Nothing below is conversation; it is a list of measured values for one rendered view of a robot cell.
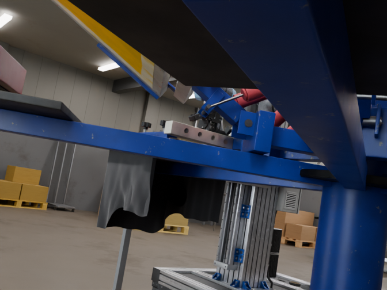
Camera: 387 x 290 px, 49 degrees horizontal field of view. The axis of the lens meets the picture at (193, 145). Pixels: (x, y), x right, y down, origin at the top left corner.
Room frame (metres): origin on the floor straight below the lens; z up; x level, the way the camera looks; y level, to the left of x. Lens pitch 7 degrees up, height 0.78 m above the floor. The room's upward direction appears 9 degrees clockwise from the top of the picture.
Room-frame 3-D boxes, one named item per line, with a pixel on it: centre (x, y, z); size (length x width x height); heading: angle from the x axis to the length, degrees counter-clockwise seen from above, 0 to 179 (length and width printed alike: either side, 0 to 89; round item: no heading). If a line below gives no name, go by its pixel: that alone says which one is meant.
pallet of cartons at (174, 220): (8.20, 0.58, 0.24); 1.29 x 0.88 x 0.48; 128
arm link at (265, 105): (2.66, -0.44, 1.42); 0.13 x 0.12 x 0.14; 50
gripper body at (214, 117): (2.00, -0.06, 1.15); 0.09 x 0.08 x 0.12; 125
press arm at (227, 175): (1.81, -0.16, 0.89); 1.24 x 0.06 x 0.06; 36
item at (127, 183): (2.09, 0.29, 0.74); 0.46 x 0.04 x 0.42; 36
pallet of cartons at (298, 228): (10.29, -2.86, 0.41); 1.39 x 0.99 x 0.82; 128
